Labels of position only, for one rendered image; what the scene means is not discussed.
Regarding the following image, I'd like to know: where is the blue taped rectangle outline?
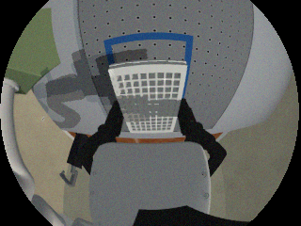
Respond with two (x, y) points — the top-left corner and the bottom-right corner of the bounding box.
(103, 32), (193, 98)

